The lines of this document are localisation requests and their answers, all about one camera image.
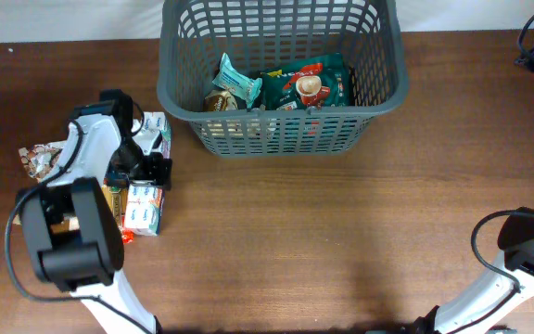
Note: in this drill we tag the beige snack bag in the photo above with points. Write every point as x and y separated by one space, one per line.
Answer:
221 101

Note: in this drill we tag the green coffee bag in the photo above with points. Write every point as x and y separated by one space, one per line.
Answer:
318 82

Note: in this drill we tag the grey plastic basket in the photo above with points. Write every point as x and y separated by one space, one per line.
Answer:
260 35

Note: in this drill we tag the brown white pastry bag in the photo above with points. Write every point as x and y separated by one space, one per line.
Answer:
38 161

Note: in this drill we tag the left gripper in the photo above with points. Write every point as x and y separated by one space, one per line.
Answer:
117 173

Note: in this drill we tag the Kleenex tissue multipack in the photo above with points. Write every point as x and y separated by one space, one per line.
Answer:
144 203

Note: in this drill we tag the light teal snack packet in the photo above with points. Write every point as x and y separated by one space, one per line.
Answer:
237 84

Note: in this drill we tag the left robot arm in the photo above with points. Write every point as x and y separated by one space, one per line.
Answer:
72 238

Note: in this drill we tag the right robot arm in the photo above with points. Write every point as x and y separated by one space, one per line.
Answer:
477 102

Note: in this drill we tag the orange spaghetti packet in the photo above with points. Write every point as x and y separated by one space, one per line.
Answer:
116 199

